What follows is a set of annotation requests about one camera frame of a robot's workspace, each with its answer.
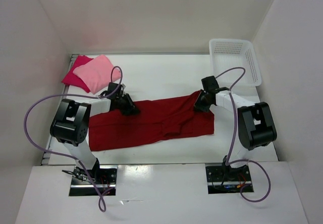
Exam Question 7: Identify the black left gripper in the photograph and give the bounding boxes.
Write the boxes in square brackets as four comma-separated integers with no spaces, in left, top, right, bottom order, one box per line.
[115,93,140,116]

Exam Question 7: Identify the dark red t shirt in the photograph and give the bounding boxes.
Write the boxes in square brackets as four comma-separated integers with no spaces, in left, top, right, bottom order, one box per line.
[88,91,214,151]

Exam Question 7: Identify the light pink t shirt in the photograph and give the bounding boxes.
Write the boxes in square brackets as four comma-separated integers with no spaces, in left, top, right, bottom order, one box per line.
[73,55,121,94]

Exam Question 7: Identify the magenta t shirt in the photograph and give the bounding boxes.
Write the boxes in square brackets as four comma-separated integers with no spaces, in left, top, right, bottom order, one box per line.
[62,55,92,93]

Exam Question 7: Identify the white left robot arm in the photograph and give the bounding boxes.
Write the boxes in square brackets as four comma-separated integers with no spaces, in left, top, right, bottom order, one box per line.
[50,93,140,184]

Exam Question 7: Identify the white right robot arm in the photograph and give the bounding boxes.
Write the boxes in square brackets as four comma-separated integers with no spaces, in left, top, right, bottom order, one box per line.
[194,88,277,180]

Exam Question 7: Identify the white plastic basket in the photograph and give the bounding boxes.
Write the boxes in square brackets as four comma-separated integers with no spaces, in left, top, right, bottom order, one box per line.
[209,38,262,87]

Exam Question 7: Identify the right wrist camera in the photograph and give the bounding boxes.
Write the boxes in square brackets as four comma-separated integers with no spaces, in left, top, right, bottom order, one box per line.
[201,76,219,92]

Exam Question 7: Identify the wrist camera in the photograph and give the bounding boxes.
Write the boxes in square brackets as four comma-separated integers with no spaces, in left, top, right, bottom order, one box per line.
[201,76,219,92]
[107,82,125,99]

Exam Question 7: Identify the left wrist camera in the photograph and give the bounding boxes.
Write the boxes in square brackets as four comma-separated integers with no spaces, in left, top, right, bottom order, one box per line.
[107,82,125,99]

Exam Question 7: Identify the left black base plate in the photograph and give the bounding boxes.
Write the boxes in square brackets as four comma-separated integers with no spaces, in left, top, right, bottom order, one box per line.
[62,165,118,197]

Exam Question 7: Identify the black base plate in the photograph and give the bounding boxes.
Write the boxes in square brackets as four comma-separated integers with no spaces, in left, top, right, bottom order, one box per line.
[62,165,118,197]
[205,164,254,194]

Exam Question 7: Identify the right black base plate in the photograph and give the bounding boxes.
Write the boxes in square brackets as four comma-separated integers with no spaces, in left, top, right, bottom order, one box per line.
[205,164,254,194]

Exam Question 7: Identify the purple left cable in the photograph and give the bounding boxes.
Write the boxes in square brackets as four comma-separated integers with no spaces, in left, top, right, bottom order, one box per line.
[24,66,123,212]

